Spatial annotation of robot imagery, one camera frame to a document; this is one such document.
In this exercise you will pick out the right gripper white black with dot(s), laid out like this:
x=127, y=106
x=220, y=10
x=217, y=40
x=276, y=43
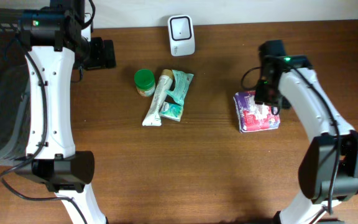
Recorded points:
x=259, y=99

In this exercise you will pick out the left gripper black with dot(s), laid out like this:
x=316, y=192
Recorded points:
x=100, y=58

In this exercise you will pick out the red purple tissue pack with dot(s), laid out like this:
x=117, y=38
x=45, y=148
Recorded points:
x=253, y=117

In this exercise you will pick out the green lid jar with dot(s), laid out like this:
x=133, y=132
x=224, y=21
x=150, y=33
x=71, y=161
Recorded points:
x=145, y=82

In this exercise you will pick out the white tube package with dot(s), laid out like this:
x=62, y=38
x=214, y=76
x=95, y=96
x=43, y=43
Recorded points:
x=165, y=81

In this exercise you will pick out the teal pouch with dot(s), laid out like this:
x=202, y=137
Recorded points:
x=182, y=84

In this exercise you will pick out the green white pocket tissue pack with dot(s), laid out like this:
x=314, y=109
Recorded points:
x=171, y=111

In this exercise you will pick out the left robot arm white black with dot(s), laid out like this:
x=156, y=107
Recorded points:
x=56, y=40

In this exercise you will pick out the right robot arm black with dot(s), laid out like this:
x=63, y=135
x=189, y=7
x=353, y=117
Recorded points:
x=328, y=173

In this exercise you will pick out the white barcode scanner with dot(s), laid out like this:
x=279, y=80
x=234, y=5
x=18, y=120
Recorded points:
x=181, y=35

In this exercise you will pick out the grey plastic basket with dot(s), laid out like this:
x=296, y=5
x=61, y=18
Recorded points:
x=14, y=90

